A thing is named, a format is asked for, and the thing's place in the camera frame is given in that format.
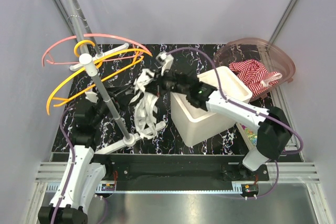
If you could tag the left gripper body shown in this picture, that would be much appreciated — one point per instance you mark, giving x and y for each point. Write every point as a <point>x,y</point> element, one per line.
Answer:
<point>114,98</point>

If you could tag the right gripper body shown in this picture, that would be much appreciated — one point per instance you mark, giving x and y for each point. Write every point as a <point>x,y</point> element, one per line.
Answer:
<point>165,84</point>

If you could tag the black white striped tank top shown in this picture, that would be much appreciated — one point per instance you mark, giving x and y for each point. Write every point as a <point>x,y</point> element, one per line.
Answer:
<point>144,106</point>

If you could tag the yellow plastic hanger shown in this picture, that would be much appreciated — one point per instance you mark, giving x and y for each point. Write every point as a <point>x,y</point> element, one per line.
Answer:
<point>93,69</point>

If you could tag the red white striped tank top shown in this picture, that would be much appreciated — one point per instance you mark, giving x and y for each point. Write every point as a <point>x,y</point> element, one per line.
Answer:
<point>255,76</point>

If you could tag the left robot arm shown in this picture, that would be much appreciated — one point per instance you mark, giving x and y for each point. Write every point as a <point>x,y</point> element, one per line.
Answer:
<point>83,172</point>

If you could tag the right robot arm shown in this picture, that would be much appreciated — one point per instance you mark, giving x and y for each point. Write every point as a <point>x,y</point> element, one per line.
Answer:
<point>271,126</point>

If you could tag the black marble pattern mat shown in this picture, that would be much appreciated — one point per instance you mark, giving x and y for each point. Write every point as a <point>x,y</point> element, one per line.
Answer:
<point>274,135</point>

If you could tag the white clothes rack base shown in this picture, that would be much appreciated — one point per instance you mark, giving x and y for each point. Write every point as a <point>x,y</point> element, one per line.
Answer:
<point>118,142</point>

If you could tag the white foam box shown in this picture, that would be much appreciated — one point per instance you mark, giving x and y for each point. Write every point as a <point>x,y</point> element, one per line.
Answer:
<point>196,125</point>

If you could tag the purple children's book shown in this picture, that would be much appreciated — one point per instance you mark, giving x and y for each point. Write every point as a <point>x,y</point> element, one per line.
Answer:
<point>249,137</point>

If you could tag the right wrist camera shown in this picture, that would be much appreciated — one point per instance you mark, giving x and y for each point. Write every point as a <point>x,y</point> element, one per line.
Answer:
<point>165,60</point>

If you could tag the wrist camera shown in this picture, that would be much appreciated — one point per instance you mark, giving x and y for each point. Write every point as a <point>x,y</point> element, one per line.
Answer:
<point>165,60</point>
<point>92,96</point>

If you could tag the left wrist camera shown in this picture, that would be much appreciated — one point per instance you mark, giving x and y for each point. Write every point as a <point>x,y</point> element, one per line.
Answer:
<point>92,96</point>

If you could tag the aluminium frame rail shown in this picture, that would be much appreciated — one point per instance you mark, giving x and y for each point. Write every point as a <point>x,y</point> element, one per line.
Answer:
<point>294,171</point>

